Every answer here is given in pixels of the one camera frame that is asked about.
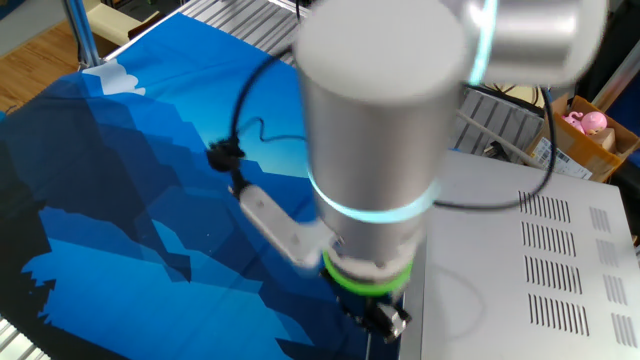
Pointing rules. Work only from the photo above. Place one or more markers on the pink elephant toy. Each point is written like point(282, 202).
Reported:
point(573, 121)

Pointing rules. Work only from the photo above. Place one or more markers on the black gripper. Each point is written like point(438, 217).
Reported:
point(357, 302)

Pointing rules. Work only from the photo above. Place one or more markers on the silver microwave oven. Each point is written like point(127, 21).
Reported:
point(500, 275)

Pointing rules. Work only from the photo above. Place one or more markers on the round pink toy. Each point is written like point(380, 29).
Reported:
point(594, 122)

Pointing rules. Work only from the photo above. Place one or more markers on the blue landscape print cloth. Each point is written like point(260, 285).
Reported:
point(125, 200)

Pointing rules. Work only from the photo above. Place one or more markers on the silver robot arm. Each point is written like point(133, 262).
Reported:
point(375, 150)

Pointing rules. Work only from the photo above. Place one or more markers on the beige wooden block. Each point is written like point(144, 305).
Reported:
point(606, 140)

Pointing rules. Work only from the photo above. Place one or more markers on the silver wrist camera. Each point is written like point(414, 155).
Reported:
point(270, 215)

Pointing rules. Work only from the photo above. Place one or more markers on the brown cardboard box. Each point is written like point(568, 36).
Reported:
point(580, 150)

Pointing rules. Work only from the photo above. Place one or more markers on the thin white rod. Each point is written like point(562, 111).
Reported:
point(495, 140)

